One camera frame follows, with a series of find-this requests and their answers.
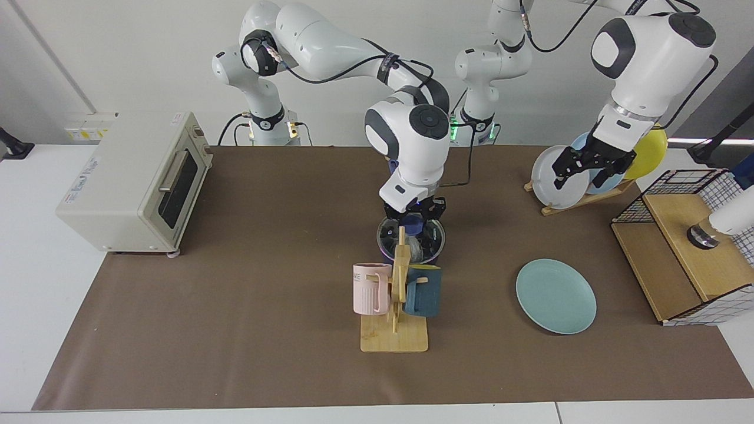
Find glass lid with blue knob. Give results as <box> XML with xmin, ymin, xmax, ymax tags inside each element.
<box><xmin>377</xmin><ymin>215</ymin><xmax>447</xmax><ymax>264</ymax></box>

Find white plate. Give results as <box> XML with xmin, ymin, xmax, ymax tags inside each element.
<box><xmin>531</xmin><ymin>145</ymin><xmax>591</xmax><ymax>210</ymax></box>

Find light blue plate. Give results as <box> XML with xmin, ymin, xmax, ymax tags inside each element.
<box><xmin>570</xmin><ymin>131</ymin><xmax>629</xmax><ymax>196</ymax></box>

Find wooden plate rack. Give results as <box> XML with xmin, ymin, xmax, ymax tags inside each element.
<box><xmin>524</xmin><ymin>180</ymin><xmax>636</xmax><ymax>216</ymax></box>

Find yellow plate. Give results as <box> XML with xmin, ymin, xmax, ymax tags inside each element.
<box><xmin>623</xmin><ymin>127</ymin><xmax>669</xmax><ymax>180</ymax></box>

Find teal plate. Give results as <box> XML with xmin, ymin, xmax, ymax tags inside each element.
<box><xmin>516</xmin><ymin>259</ymin><xmax>597</xmax><ymax>335</ymax></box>

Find dark teal cup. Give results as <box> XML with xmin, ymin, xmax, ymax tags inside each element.
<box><xmin>404</xmin><ymin>264</ymin><xmax>442</xmax><ymax>319</ymax></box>

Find pink ribbed cup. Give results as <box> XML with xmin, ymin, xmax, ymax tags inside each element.
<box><xmin>353</xmin><ymin>263</ymin><xmax>393</xmax><ymax>316</ymax></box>

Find wooden cup stand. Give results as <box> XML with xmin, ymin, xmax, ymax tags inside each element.
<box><xmin>360</xmin><ymin>226</ymin><xmax>429</xmax><ymax>353</ymax></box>

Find black stand leg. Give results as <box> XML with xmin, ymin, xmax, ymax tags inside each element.
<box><xmin>687</xmin><ymin>101</ymin><xmax>754</xmax><ymax>165</ymax></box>

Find white cylinder with silver end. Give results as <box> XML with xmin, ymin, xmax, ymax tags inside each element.
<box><xmin>687</xmin><ymin>185</ymin><xmax>754</xmax><ymax>250</ymax></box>

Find brown table cloth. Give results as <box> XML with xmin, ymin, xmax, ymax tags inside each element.
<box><xmin>32</xmin><ymin>145</ymin><xmax>754</xmax><ymax>411</ymax></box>

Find pale toaster oven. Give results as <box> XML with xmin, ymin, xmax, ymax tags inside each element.
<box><xmin>56</xmin><ymin>112</ymin><xmax>213</xmax><ymax>258</ymax></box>

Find black stand foot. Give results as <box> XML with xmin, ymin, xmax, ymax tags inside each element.
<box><xmin>0</xmin><ymin>127</ymin><xmax>35</xmax><ymax>160</ymax></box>

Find black pot with blue handle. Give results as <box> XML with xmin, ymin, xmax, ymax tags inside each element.
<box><xmin>377</xmin><ymin>158</ymin><xmax>447</xmax><ymax>266</ymax></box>

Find black base cables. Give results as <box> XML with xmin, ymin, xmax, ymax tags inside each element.
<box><xmin>448</xmin><ymin>88</ymin><xmax>501</xmax><ymax>147</ymax></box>
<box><xmin>217</xmin><ymin>112</ymin><xmax>314</xmax><ymax>147</ymax></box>

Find wire basket with wooden floor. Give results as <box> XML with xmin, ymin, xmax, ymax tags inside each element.
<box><xmin>611</xmin><ymin>169</ymin><xmax>754</xmax><ymax>326</ymax></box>

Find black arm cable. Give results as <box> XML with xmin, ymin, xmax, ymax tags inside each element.
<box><xmin>262</xmin><ymin>38</ymin><xmax>475</xmax><ymax>188</ymax></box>
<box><xmin>517</xmin><ymin>0</ymin><xmax>719</xmax><ymax>130</ymax></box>

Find white wall socket strip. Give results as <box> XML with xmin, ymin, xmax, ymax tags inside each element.
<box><xmin>64</xmin><ymin>112</ymin><xmax>118</xmax><ymax>141</ymax></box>

